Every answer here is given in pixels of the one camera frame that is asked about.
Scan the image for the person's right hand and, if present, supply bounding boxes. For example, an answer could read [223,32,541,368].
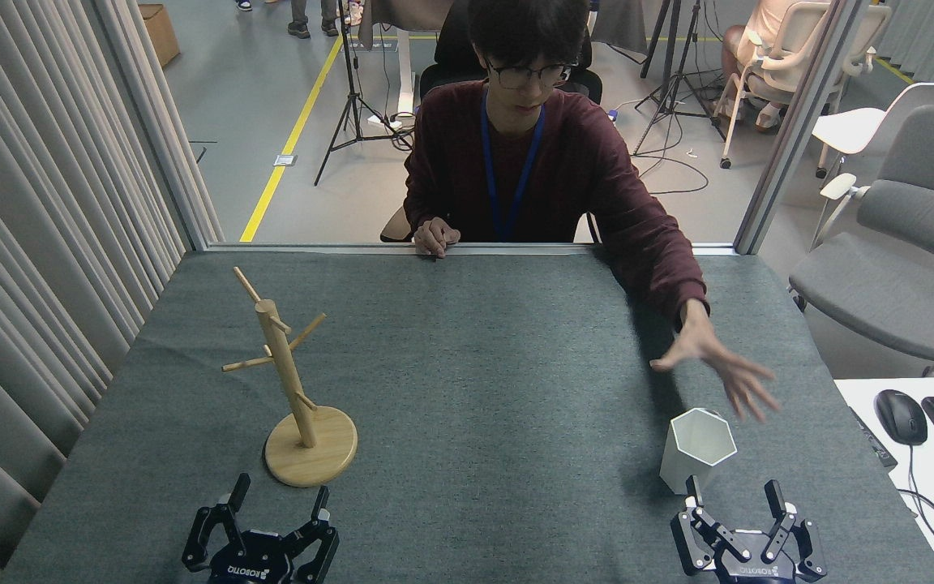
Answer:
[413,217,461,259]

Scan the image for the person in dark red top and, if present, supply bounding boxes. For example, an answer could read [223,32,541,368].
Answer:
[402,0,711,327]

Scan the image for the wooden cup rack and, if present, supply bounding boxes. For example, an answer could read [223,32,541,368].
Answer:
[222,267,358,488]

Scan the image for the seated person in background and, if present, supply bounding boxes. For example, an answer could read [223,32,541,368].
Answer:
[721,0,796,132]

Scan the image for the black office chair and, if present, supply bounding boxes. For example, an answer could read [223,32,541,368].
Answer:
[380,0,604,243]

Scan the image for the black tripod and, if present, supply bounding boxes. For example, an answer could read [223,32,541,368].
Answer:
[633,0,727,157]
[315,0,415,187]

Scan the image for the blue lanyard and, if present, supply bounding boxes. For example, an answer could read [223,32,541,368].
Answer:
[480,91,547,242]

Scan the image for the brown cardboard box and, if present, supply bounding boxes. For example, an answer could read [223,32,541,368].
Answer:
[139,4,182,68]

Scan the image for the person's left hand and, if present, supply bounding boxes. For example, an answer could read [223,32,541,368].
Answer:
[650,298,782,423]

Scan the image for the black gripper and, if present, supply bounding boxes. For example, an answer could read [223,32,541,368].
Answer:
[671,475,829,584]
[182,474,341,584]

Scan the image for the grey pleated curtain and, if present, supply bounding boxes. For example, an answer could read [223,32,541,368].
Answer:
[872,0,934,109]

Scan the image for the black glasses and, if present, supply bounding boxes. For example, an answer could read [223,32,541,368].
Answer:
[483,58,580,91]

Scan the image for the white hexagonal cup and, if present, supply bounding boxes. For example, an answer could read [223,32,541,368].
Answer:
[659,408,738,496]

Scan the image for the white office chair on wheels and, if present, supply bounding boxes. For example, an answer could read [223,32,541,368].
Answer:
[713,0,894,170]

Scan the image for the white side desk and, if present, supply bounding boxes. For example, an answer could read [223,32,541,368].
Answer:
[834,376,934,584]

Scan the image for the silver post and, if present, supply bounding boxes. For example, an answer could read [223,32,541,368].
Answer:
[734,0,869,256]

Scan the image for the white standing desk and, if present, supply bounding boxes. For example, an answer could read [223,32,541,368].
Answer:
[349,0,460,124]

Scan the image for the black floor cable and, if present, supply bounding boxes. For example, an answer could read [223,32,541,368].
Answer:
[613,97,713,196]

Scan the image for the standing person's legs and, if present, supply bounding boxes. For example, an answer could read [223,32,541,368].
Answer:
[287,0,341,40]

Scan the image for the black computer mouse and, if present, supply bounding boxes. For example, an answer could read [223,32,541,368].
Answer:
[875,389,928,446]

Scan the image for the beige pleated curtain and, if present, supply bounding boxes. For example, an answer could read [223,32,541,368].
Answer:
[0,0,192,584]

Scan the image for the white plastic chair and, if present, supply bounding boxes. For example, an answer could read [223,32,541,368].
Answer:
[812,76,934,244]

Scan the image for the grey upholstered chair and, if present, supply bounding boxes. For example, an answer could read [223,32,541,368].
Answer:
[789,105,934,378]

